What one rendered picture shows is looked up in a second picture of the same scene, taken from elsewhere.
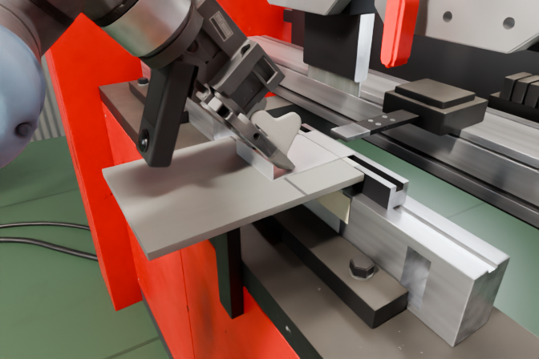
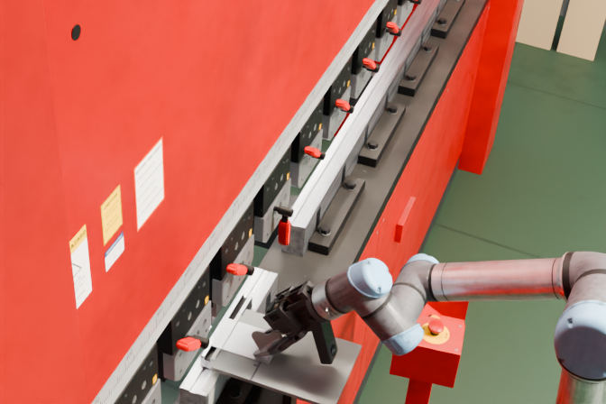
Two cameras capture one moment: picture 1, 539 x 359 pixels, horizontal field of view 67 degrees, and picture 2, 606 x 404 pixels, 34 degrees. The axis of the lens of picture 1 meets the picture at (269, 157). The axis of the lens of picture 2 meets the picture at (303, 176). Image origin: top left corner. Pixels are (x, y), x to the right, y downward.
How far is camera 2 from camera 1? 216 cm
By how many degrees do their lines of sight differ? 99
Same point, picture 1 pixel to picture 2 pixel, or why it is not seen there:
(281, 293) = not seen: hidden behind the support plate
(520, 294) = not seen: outside the picture
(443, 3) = (276, 217)
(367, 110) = not seen: hidden behind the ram
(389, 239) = (261, 308)
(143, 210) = (344, 364)
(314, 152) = (241, 333)
